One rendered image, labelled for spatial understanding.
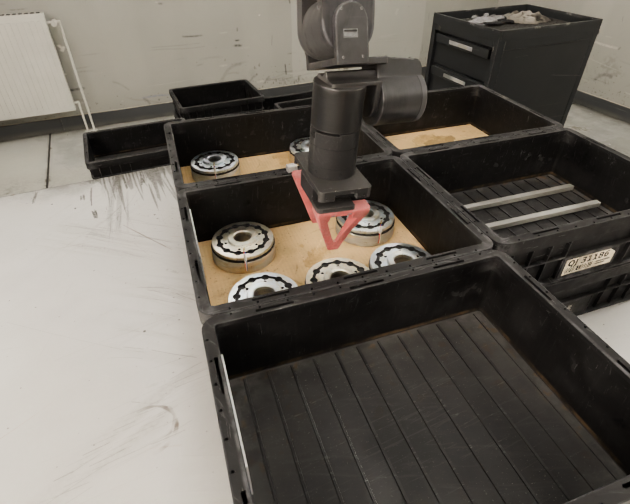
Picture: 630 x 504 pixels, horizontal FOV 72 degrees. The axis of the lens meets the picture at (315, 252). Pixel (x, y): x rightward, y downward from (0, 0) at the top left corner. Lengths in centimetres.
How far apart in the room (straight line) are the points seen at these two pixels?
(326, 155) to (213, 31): 327
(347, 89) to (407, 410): 36
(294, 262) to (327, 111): 31
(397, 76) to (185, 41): 324
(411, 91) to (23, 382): 71
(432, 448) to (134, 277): 66
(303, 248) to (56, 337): 46
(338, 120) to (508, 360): 37
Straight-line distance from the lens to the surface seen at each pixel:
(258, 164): 102
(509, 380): 61
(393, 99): 51
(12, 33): 354
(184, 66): 374
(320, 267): 66
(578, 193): 105
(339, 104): 47
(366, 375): 57
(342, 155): 50
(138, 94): 375
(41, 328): 93
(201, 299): 53
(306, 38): 51
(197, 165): 98
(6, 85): 363
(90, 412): 76
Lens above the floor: 129
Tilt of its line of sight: 38 degrees down
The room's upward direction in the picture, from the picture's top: straight up
